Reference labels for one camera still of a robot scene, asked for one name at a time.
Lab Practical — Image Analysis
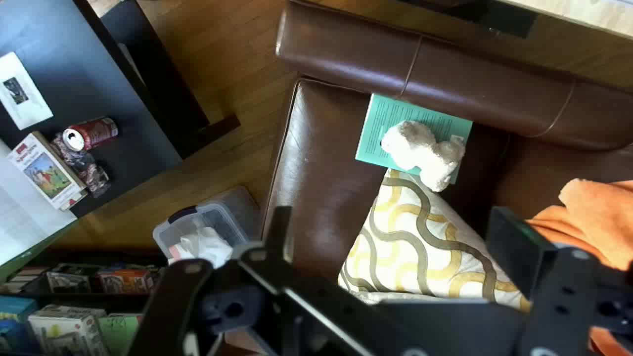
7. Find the green book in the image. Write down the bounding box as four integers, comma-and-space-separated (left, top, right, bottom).
354, 93, 474, 186

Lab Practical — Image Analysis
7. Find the orange towel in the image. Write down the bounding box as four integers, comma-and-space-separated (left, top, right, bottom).
526, 176, 633, 356

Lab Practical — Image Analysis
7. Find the black coffee table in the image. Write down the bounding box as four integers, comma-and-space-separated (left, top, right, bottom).
0, 0, 243, 220

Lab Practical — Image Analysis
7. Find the white game box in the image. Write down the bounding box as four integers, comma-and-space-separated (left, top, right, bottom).
25, 303, 110, 356

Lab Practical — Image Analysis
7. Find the orange red box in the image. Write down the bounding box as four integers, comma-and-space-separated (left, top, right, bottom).
97, 265, 162, 295

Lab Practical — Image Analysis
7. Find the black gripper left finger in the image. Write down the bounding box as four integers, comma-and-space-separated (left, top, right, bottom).
263, 204, 294, 265

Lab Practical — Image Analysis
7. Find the yellow wave pattern pillow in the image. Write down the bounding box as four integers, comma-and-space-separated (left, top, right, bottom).
336, 168, 532, 313

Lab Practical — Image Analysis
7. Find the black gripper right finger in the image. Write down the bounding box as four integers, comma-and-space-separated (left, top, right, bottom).
484, 204, 559, 303

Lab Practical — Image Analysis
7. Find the white picture box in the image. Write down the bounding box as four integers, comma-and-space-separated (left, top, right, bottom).
6, 129, 87, 212

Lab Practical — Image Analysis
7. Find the red soda can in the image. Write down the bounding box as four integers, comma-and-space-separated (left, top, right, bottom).
59, 115, 120, 154

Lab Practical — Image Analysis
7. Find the teal box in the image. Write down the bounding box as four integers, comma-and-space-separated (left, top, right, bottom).
0, 295, 39, 354

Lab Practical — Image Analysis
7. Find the light green box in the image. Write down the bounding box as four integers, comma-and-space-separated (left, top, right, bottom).
97, 313, 144, 356

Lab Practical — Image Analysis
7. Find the clear plastic bin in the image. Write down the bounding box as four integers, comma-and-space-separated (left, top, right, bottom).
150, 186, 263, 269

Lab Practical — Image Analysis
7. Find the white printed card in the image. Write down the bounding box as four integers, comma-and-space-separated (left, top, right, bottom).
0, 50, 55, 133

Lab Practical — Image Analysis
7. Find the brown leather armchair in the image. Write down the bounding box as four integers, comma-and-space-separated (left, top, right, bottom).
261, 0, 633, 319

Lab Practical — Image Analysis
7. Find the crumpled white paper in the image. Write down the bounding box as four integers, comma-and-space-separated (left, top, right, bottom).
166, 226, 233, 269

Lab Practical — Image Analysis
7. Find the dark glossy packet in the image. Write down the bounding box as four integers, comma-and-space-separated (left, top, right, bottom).
51, 137, 112, 200

